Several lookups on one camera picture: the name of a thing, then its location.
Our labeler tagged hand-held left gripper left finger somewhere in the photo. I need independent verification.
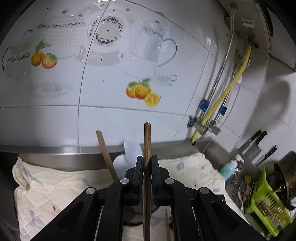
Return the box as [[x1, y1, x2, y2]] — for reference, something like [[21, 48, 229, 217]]
[[31, 156, 145, 241]]

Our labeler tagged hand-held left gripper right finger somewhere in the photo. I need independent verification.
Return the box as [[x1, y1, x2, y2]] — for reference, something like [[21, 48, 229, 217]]
[[150, 156, 266, 241]]

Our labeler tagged white plastic rice ladle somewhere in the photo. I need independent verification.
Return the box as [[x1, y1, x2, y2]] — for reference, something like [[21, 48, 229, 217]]
[[113, 153, 139, 181]]

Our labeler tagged white plastic rice paddle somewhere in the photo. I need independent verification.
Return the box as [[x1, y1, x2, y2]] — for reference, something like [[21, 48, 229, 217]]
[[124, 136, 144, 163]]

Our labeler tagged single brown bamboo chopstick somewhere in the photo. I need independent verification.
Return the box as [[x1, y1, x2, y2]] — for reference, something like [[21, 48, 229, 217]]
[[143, 122, 152, 241], [96, 130, 119, 181]]

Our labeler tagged blue soap pump bottle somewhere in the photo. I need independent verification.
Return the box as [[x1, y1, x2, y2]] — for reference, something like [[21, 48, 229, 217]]
[[219, 159, 239, 181]]

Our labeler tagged metal water valve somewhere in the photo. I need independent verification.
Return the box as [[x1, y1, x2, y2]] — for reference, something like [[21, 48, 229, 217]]
[[208, 120, 222, 136]]

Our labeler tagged cream quilted printed mat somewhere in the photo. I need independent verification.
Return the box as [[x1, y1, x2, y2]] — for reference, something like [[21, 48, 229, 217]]
[[11, 152, 252, 241]]

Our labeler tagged white ceramic printed spoon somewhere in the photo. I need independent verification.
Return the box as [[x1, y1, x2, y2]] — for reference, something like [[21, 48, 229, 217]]
[[237, 192, 246, 210]]

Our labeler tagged green plastic dish rack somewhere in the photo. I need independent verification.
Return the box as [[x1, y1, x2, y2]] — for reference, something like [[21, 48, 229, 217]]
[[246, 173, 293, 237]]

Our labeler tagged stainless steel pot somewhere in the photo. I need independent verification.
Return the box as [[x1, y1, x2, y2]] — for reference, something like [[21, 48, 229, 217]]
[[273, 151, 296, 210]]

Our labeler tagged red-handled water valve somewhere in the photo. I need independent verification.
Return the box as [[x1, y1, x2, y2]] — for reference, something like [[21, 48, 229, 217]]
[[188, 115, 208, 134]]

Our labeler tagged black-handled cleaver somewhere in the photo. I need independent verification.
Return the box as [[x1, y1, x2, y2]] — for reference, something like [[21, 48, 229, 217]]
[[242, 131, 267, 163]]

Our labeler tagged slim black-handled kitchen knife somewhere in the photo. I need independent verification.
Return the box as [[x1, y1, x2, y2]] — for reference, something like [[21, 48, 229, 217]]
[[237, 130, 262, 154]]

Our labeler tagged braided metal hose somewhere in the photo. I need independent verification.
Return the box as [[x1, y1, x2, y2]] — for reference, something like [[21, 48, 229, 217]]
[[211, 70, 243, 130], [196, 1, 237, 121]]

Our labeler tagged small black-handled knife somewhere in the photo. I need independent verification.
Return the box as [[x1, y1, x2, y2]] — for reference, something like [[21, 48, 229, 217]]
[[255, 145, 278, 166]]

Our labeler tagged yellow corrugated gas hose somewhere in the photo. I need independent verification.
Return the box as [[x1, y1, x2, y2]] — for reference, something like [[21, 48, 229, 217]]
[[190, 45, 252, 145]]

